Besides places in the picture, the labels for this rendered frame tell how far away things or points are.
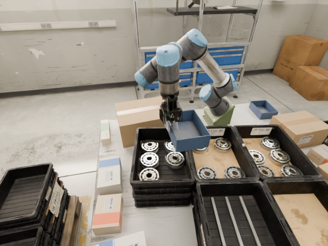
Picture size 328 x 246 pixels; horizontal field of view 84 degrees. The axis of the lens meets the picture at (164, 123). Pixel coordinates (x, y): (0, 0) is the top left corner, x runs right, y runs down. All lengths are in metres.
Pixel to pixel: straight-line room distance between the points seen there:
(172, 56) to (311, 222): 0.90
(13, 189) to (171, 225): 1.16
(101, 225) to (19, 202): 0.78
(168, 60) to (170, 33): 2.99
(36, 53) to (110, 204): 3.16
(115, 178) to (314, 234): 0.93
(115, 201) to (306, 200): 0.91
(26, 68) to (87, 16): 1.37
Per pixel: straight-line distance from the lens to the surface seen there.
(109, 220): 0.98
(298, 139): 1.52
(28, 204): 1.58
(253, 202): 1.02
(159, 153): 1.11
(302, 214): 1.09
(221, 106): 1.42
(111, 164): 1.15
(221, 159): 1.13
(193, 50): 1.08
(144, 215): 1.05
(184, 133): 0.87
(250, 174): 1.02
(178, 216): 1.04
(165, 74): 0.62
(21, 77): 4.07
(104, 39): 3.51
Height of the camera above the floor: 1.64
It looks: 38 degrees down
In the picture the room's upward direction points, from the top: straight up
